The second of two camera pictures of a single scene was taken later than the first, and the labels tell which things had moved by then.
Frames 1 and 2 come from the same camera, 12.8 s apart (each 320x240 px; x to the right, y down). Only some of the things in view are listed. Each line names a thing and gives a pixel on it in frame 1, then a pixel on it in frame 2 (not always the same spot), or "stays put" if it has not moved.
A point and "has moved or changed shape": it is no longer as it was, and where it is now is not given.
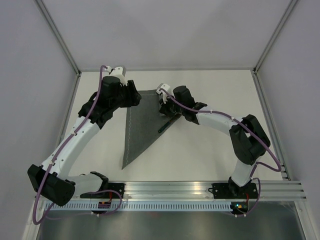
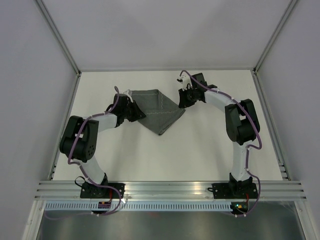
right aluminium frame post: (276, 31) stays put
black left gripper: (134, 98) to (138, 114)
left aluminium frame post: (58, 35) stays put
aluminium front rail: (268, 190) stays put
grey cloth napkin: (144, 121) has moved or changed shape
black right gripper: (164, 109) to (184, 103)
